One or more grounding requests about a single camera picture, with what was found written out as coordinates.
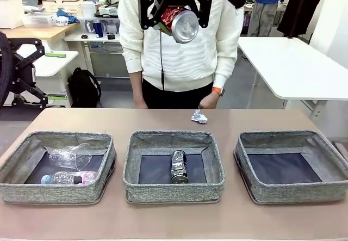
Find clear bottle pink label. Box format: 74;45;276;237
40;171;98;186

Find wooden top table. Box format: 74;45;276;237
0;22;81;52

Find beige slotted crate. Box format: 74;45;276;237
42;0;84;16

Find white knit sweater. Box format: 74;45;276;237
119;0;245;92

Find black backpack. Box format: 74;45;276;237
67;67;102;108

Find black trousers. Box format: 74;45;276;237
141;79;218;109

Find blue drink bottle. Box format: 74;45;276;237
92;18;104;39

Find white workbench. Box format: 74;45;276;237
64;33;123;78

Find white perforated plastic basket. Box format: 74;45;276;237
22;12;55;29

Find large white table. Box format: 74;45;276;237
238;36;348;119

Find person's right hand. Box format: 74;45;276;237
133;98;149;109

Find white cylindrical container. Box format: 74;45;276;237
81;1;96;18

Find white plastic storage box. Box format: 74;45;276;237
0;0;25;29

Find thin black sweater cable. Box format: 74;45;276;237
160;33;166;91

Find hanging black coat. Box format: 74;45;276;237
277;0;330;39

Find blue cloth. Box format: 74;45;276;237
55;9;79;24

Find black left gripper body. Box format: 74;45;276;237
10;58;38;87

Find clear plastic cup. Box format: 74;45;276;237
48;143;94;172

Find crushed black blue can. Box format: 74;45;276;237
170;150;189;184

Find white height-adjustable desk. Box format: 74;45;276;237
12;44;79;108

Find person's right forearm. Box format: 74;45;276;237
129;72;144;100

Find black left arm cable sleeve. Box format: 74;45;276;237
0;31;14;108

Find white paper ball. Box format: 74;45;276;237
191;109;209;125

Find crushed red can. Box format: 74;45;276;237
160;6;200;45

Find grey fabric basket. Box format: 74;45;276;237
122;130;226;205
0;131;117;206
233;130;348;205

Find person's left hand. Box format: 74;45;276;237
197;91;219;110

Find white labelled device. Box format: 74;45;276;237
98;3;120;16

